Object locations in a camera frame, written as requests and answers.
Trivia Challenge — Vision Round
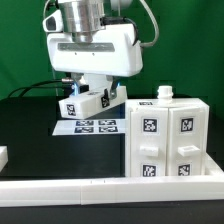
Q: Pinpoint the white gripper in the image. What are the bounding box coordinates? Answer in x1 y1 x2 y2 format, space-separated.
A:
47 24 143 99

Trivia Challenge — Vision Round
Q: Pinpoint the white long cabinet top block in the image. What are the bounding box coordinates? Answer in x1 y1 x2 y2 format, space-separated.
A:
59 86 127 119

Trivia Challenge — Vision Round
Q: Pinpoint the white cabinet door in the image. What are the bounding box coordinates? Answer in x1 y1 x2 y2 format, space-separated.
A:
167 106 204 176
130 108 168 178

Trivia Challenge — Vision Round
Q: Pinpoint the white cabinet body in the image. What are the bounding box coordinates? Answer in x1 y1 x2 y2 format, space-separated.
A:
125 86 209 177

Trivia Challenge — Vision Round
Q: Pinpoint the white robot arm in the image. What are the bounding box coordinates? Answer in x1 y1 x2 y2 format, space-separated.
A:
43 0 155 98

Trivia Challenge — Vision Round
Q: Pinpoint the white block at left edge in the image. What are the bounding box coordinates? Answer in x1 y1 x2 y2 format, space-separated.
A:
0 146 8 172

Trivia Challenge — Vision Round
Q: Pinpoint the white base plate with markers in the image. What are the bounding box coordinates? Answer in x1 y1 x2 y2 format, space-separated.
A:
52 119 126 136

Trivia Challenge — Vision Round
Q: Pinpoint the black cable bundle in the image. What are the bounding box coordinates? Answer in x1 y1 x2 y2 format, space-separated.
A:
7 77 75 98

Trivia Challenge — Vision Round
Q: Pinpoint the white L-shaped fence frame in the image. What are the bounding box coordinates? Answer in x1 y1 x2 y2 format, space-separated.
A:
0 157 224 207

